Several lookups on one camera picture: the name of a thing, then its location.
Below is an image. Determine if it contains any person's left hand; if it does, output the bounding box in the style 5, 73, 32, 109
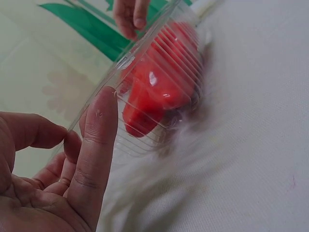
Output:
0, 86, 119, 232

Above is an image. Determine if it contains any person's right hand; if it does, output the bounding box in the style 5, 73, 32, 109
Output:
112, 0, 148, 41

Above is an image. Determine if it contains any clear ribbed plastic container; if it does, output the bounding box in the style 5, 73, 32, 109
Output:
63, 0, 224, 170

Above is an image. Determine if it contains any large red plastic pepper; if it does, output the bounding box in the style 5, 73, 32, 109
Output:
120, 21, 202, 139

